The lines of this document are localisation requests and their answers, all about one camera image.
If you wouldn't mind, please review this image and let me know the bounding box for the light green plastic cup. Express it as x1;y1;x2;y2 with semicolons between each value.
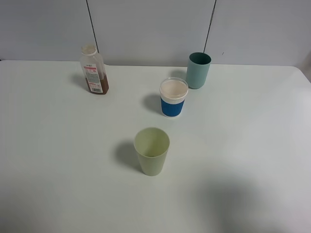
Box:
134;127;170;176

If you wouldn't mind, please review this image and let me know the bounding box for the blue sleeved paper cup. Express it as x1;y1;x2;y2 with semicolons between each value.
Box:
159;77;189;117

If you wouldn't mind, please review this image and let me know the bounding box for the clear plastic drink bottle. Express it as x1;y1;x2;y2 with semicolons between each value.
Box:
80;45;109;95

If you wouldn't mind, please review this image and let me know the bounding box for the teal plastic cup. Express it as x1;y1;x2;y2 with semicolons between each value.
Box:
186;52;212;89

